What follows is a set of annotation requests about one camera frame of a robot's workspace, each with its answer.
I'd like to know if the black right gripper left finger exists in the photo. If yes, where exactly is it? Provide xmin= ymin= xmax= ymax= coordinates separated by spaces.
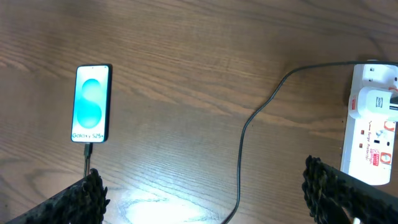
xmin=9 ymin=169 xmax=110 ymax=224

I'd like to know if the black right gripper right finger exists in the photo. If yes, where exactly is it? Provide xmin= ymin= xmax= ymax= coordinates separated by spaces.
xmin=302 ymin=156 xmax=397 ymax=224

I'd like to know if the black USB charging cable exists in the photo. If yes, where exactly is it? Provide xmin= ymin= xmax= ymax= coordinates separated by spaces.
xmin=83 ymin=60 xmax=398 ymax=224

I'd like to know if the white power strip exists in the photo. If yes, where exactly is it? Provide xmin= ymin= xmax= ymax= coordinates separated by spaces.
xmin=340 ymin=60 xmax=397 ymax=185

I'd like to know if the blue screen Galaxy smartphone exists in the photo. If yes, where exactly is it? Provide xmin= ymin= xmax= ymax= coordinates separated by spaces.
xmin=70 ymin=63 xmax=113 ymax=143

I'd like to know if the white USB charger plug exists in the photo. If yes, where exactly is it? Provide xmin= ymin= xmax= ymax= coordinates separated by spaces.
xmin=348 ymin=86 xmax=397 ymax=121

